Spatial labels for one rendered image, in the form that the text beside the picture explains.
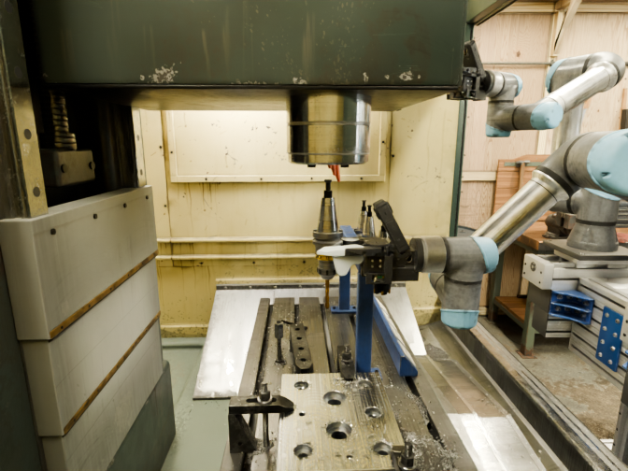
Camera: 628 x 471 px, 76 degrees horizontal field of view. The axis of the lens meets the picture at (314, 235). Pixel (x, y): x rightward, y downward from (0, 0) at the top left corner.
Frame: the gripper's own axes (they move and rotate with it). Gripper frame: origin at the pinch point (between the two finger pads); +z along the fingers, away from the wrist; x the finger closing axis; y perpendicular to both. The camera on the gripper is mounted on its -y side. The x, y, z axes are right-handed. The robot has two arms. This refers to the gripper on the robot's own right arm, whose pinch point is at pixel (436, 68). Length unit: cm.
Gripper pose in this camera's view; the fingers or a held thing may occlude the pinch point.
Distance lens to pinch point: 122.6
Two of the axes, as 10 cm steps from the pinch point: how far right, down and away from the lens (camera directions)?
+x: -5.4, -1.9, 8.2
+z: -8.4, 1.2, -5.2
